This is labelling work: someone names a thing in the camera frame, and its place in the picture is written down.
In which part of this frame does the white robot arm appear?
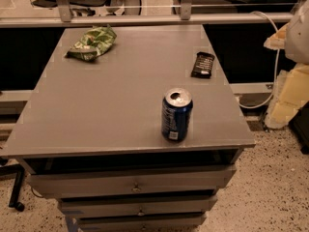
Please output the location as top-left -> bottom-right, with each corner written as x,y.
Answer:
285,0 -> 309,64

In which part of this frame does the blue pepsi can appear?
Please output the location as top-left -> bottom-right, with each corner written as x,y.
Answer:
161,88 -> 193,142

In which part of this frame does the black snack bar wrapper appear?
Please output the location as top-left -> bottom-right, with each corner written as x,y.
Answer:
191,51 -> 215,78

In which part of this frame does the top grey drawer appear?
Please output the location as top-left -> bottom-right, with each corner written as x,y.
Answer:
27,164 -> 237,198

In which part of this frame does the grey drawer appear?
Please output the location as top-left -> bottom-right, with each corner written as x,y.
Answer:
27,164 -> 237,198
78,213 -> 206,232
60,195 -> 217,218

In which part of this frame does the green chip bag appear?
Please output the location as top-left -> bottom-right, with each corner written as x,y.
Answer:
66,25 -> 117,62

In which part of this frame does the grey metal railing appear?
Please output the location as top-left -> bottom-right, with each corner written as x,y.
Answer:
0,0 -> 295,28

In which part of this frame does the middle grey drawer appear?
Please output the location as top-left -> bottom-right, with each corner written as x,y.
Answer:
60,195 -> 217,218

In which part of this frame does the bottom grey drawer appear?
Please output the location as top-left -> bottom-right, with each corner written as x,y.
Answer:
78,213 -> 206,232

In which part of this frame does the yellow foam block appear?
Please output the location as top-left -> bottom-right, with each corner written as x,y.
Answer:
265,64 -> 309,130

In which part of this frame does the black office chair base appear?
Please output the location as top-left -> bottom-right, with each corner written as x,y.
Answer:
0,158 -> 25,212

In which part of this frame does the white cable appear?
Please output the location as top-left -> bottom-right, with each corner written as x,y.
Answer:
239,11 -> 281,110

